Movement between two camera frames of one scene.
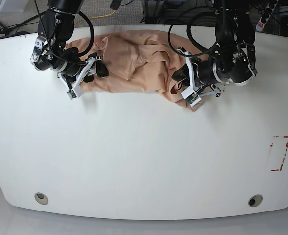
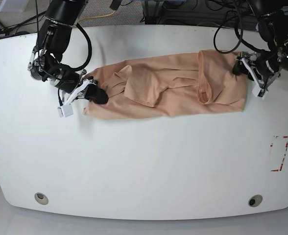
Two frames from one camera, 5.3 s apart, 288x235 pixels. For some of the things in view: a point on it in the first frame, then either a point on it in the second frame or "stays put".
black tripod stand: x=1 y=30 stays put
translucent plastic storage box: x=8 y=6 stays put
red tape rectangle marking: x=281 y=164 stays put
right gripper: x=205 y=71 -> x=267 y=63
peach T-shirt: x=137 y=61 -> x=198 y=82
